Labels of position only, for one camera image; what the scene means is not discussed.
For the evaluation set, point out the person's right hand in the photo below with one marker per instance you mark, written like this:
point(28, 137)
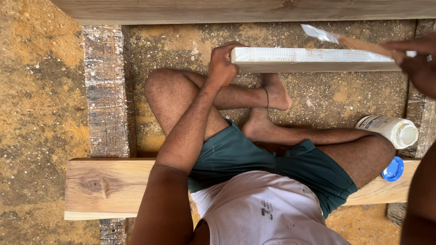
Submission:
point(420, 66)

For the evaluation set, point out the person's left hand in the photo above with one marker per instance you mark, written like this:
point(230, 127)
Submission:
point(219, 69)

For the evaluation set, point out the person's left fingers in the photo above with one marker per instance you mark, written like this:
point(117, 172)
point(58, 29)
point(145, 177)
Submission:
point(227, 45)

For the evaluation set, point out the person's right fingers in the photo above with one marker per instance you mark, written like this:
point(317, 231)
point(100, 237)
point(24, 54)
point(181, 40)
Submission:
point(414, 42)

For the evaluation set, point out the wooden glue spreader stick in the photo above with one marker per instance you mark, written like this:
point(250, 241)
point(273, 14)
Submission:
point(357, 43)

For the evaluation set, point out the glue-coated wooden plank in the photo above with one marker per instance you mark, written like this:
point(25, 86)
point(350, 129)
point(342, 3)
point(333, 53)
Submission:
point(306, 60)

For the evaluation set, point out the long wooden beam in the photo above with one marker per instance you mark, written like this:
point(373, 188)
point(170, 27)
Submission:
point(218, 10)

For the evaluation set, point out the black ankle thread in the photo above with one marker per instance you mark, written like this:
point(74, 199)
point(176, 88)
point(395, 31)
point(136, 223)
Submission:
point(267, 98)

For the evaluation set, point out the paint-stained wooden block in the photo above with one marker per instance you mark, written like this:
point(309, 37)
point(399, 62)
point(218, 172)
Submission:
point(107, 92)
point(424, 119)

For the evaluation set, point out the white glue bottle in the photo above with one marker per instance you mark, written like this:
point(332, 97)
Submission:
point(391, 128)

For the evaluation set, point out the green shorts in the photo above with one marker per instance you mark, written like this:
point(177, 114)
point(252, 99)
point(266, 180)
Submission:
point(235, 155)

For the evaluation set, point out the blue bottle cap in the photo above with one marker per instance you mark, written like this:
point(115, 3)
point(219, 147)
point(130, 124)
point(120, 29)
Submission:
point(393, 169)

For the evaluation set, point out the white stained shirt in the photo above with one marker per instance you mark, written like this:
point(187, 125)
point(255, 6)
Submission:
point(265, 211)

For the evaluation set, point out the wide pale wooden plank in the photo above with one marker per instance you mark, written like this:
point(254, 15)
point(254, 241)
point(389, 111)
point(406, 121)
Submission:
point(109, 187)

